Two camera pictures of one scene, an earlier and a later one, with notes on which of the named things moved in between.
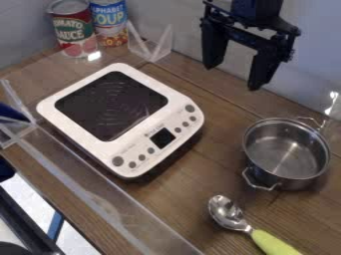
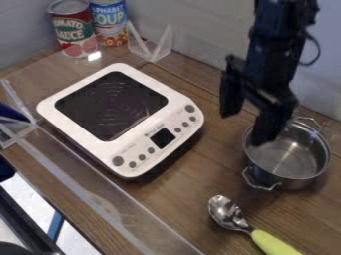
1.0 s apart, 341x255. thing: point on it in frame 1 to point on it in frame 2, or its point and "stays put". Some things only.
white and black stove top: x=124 y=118 stays put
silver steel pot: x=286 y=152 stays put
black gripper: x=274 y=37 to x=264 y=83
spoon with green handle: x=227 y=213 stays put
